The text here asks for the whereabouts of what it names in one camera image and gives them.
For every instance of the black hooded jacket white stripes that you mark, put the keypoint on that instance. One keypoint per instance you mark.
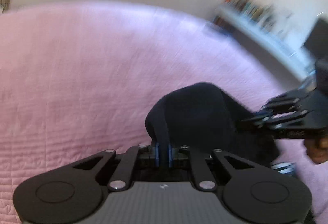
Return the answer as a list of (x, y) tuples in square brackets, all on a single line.
[(199, 111)]

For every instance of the black monitor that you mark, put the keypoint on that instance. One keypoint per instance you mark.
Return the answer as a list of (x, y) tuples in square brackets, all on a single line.
[(319, 39)]

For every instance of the person's right hand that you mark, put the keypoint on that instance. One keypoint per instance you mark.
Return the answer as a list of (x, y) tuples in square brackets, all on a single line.
[(319, 151)]

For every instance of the bed with pink quilted cover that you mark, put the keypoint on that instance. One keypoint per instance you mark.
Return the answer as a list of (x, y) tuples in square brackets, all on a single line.
[(76, 72)]

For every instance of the white desk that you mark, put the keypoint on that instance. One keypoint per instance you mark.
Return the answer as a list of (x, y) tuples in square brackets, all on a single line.
[(258, 31)]

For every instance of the row of books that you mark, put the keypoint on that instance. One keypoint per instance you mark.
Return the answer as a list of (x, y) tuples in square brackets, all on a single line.
[(253, 8)]

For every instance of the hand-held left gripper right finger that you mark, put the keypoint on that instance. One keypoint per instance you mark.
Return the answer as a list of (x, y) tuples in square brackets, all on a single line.
[(170, 156)]

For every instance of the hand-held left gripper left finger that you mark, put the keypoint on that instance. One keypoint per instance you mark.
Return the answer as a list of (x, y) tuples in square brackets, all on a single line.
[(157, 154)]

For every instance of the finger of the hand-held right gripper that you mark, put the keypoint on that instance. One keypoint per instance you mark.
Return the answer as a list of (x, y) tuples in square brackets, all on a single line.
[(279, 120), (287, 101)]

